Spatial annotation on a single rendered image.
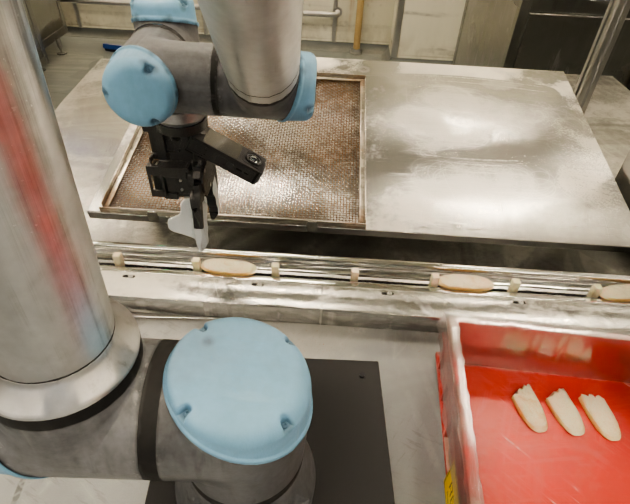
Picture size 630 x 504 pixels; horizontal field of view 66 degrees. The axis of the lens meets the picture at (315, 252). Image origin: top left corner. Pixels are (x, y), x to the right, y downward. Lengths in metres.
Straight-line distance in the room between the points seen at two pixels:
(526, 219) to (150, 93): 0.73
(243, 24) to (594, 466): 0.68
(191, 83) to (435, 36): 3.79
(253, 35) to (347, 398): 0.45
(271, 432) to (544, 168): 0.90
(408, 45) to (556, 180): 3.23
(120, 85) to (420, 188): 0.64
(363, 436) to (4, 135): 0.50
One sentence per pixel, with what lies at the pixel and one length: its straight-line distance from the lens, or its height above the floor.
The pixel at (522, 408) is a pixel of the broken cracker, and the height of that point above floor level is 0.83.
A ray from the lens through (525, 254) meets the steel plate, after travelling 1.05.
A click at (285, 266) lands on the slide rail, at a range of 0.87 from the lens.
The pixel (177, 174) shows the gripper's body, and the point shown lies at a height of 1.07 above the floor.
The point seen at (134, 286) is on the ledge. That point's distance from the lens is 0.86.
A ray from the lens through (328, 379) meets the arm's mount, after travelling 0.66.
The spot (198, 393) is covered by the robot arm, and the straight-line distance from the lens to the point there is 0.38.
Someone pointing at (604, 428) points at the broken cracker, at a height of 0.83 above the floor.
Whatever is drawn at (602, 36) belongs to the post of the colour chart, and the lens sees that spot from 1.62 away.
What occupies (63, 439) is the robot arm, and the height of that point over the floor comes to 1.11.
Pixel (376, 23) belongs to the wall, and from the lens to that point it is 4.49.
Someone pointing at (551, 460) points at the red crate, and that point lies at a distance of 0.77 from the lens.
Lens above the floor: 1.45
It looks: 41 degrees down
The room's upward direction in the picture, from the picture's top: 3 degrees clockwise
